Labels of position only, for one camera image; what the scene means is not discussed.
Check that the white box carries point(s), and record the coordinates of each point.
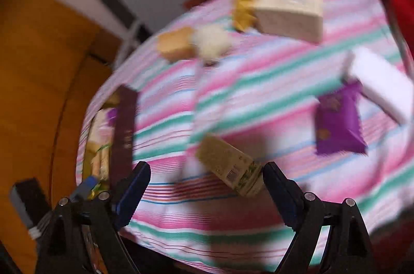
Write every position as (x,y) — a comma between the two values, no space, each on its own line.
(378,80)

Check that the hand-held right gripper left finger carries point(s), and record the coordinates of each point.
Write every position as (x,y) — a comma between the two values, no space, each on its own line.
(134,196)

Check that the pale beige carton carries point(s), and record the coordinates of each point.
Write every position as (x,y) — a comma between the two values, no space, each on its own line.
(100,138)

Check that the large beige carton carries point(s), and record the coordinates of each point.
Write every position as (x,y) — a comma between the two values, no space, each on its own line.
(288,20)

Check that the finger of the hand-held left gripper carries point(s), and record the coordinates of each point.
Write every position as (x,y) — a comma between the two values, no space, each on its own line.
(85,185)

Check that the wooden wardrobe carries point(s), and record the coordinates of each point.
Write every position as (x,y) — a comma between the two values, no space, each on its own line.
(32,67)

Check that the yellow sponge block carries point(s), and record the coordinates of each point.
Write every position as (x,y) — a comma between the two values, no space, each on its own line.
(174,44)

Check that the black rolled mat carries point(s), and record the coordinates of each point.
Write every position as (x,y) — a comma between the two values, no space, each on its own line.
(111,0)

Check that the striped bed sheet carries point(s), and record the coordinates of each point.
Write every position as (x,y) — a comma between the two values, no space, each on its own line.
(258,93)

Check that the red cloth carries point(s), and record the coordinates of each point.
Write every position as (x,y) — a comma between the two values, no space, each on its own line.
(397,2)

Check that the white fluffy sock roll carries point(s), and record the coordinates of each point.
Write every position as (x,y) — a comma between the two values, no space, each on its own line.
(210,42)

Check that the beige snack packet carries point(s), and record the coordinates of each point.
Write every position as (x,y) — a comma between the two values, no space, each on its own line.
(226,164)

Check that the gold tin container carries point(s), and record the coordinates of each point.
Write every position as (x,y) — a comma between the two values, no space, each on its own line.
(124,131)

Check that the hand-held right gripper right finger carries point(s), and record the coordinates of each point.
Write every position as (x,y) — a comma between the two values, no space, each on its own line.
(284,199)

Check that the purple snack packet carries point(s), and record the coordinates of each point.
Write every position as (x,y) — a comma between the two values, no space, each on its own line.
(338,122)

